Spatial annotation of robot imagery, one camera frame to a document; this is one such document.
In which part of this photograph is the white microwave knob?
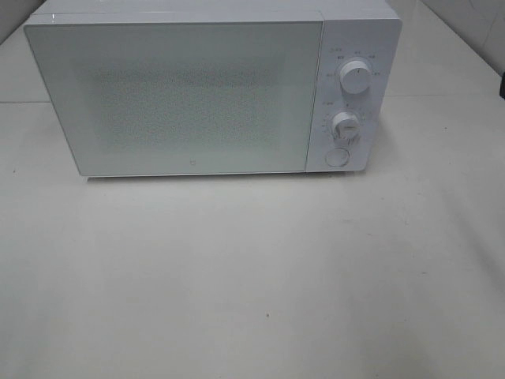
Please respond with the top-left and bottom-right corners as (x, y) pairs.
(338, 58), (372, 95)
(331, 111), (361, 140)

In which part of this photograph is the white round door button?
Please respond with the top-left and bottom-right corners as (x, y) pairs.
(325, 148), (350, 167)

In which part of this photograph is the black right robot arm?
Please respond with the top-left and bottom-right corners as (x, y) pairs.
(499, 72), (505, 99)

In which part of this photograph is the white microwave oven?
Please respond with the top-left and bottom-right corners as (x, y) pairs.
(24, 1), (402, 176)

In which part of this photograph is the white microwave door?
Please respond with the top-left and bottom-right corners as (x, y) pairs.
(25, 22), (322, 177)

